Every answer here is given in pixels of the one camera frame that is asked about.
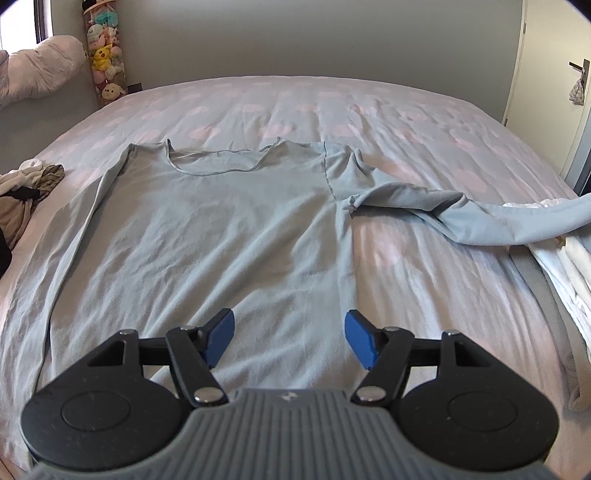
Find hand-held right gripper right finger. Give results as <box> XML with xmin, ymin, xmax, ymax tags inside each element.
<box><xmin>344</xmin><ymin>309</ymin><xmax>488</xmax><ymax>409</ymax></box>

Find polka dot bed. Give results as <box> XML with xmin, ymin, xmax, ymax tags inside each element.
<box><xmin>0</xmin><ymin>74</ymin><xmax>591</xmax><ymax>480</ymax></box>

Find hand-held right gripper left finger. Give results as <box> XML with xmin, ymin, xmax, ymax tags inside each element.
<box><xmin>88</xmin><ymin>307</ymin><xmax>237</xmax><ymax>409</ymax></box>

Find white folded clothes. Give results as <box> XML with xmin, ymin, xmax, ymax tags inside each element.
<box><xmin>503</xmin><ymin>198</ymin><xmax>591</xmax><ymax>411</ymax></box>

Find white garment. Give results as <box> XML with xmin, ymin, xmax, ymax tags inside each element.
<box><xmin>0</xmin><ymin>158</ymin><xmax>44</xmax><ymax>195</ymax></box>

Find small patterned pouch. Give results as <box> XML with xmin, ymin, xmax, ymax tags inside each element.
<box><xmin>568</xmin><ymin>76</ymin><xmax>588</xmax><ymax>105</ymax></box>

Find light blue long-sleeve shirt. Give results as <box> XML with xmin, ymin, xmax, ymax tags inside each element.
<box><xmin>32</xmin><ymin>137</ymin><xmax>591</xmax><ymax>402</ymax></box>

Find beige garment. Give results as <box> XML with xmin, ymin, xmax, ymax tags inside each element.
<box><xmin>0</xmin><ymin>187</ymin><xmax>40</xmax><ymax>250</ymax></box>

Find window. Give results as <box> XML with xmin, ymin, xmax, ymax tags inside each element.
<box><xmin>0</xmin><ymin>0</ymin><xmax>54</xmax><ymax>51</ymax></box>

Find grey folded garment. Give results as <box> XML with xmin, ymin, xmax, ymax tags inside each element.
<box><xmin>508</xmin><ymin>244</ymin><xmax>583</xmax><ymax>402</ymax></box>

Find clear tube of plush toys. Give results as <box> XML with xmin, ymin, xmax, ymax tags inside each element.
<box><xmin>82</xmin><ymin>2</ymin><xmax>127</xmax><ymax>109</ymax></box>

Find olive striped garment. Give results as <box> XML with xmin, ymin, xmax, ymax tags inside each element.
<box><xmin>28</xmin><ymin>164</ymin><xmax>66</xmax><ymax>201</ymax></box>

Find black garment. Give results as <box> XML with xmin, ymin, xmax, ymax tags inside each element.
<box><xmin>0</xmin><ymin>226</ymin><xmax>12</xmax><ymax>278</ymax></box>

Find cream door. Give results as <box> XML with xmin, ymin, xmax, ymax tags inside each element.
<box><xmin>505</xmin><ymin>0</ymin><xmax>591</xmax><ymax>185</ymax></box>

